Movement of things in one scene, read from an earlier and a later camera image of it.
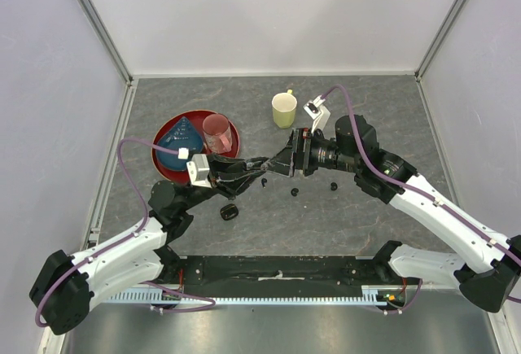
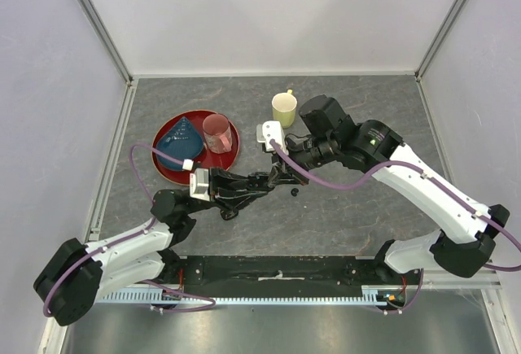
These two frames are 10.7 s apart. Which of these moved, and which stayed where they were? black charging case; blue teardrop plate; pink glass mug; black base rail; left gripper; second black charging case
Moved: left gripper; black charging case
Stayed: second black charging case; pink glass mug; black base rail; blue teardrop plate
